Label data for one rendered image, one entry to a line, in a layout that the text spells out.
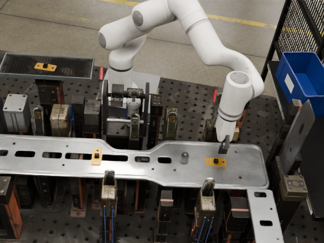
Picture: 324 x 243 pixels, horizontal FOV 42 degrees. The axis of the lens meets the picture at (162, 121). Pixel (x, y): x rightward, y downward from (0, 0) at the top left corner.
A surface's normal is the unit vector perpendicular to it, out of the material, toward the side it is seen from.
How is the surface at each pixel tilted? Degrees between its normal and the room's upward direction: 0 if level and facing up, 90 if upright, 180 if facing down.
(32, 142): 0
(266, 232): 0
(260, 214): 0
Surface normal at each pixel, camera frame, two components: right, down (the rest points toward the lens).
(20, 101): 0.08, -0.69
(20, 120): 0.01, 0.72
